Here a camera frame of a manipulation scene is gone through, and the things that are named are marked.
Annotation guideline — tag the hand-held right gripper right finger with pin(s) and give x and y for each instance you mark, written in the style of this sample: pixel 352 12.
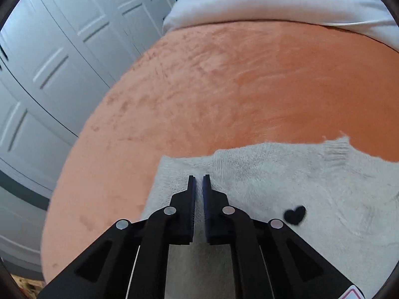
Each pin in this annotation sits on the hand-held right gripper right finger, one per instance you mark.
pixel 206 193

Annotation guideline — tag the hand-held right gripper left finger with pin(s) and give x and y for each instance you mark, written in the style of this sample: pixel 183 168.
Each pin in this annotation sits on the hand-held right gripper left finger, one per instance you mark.
pixel 192 193

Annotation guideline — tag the grey knit sweater with heart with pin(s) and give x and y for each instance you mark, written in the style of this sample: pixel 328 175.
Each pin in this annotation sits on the grey knit sweater with heart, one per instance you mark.
pixel 268 177

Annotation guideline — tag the orange plush blanket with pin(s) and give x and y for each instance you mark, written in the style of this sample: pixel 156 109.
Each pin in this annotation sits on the orange plush blanket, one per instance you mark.
pixel 237 84

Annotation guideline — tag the white duvet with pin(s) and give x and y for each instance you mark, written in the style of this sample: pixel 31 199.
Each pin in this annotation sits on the white duvet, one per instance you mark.
pixel 280 3

